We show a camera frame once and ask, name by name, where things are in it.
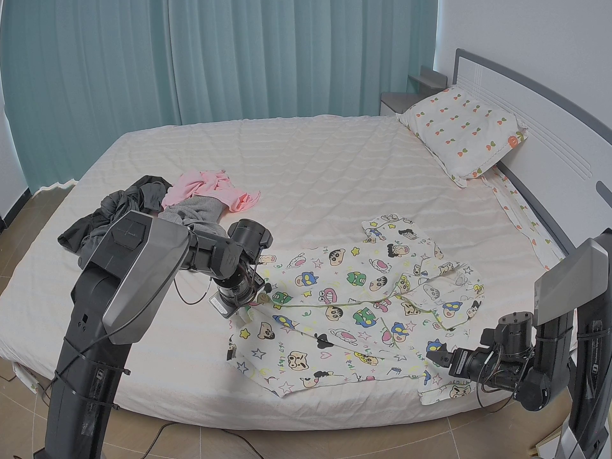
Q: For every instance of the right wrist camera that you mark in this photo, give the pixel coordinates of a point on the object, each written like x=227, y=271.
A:
x=490, y=337

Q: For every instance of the white printed pillow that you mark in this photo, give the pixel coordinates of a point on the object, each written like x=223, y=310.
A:
x=464, y=132

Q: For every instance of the white printed pyjama top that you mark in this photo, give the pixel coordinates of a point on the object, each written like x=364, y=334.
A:
x=363, y=313

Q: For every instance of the pink garment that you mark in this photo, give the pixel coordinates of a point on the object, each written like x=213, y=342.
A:
x=201, y=189

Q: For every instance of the blue-green curtain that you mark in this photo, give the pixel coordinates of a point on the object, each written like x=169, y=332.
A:
x=301, y=41
x=86, y=65

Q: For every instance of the bed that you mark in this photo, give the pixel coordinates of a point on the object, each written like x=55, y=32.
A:
x=311, y=170

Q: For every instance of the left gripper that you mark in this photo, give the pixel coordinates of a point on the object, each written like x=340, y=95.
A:
x=236, y=297

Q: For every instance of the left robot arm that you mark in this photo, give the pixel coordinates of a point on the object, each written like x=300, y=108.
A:
x=129, y=266

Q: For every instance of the grey bedside table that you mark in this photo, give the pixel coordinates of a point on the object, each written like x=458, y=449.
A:
x=401, y=101

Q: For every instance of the white printed pillowcase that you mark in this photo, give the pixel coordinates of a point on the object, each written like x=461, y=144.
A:
x=521, y=218

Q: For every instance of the dark grey garment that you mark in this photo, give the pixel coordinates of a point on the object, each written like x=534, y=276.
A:
x=114, y=203

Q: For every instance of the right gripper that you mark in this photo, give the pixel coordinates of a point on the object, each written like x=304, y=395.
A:
x=466, y=362

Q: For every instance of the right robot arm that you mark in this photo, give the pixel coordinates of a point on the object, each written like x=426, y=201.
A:
x=569, y=280

